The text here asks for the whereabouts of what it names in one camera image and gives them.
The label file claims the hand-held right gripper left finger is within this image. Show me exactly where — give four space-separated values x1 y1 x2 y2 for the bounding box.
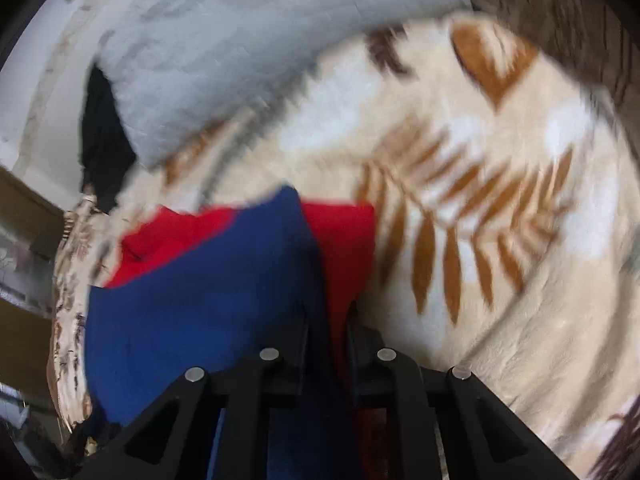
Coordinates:
75 305 321 480

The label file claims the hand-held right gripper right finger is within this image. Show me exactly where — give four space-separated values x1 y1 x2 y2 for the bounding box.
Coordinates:
345 305 581 480

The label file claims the red and blue knit sweater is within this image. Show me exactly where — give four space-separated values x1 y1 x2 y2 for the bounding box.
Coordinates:
82 185 378 480

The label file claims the black clothes pile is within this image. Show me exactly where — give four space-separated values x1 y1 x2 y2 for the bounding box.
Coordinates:
77 62 138 213

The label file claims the leaf print blanket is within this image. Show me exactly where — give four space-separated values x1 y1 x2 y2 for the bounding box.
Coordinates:
47 12 640 480

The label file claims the wooden framed glass door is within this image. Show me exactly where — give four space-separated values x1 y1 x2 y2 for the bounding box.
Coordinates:
0 165 68 411

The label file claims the grey quilted pillow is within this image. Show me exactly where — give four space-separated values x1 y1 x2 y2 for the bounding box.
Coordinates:
95 0 473 171

